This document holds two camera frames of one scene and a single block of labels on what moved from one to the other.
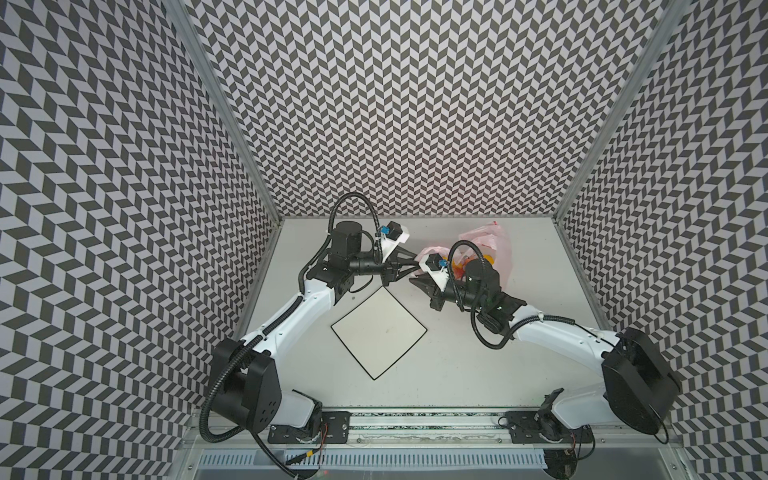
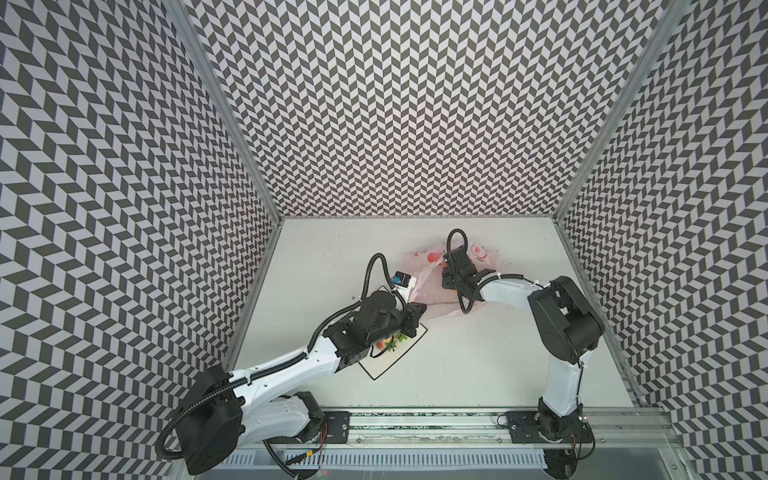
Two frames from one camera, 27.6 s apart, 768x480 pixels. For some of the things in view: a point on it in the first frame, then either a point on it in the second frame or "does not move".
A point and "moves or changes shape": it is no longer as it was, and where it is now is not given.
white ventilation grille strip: (378, 460) does not move
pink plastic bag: (486, 241) moves or changes shape
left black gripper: (394, 260) to (413, 313)
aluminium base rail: (430, 429) does not move
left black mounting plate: (338, 430) does not move
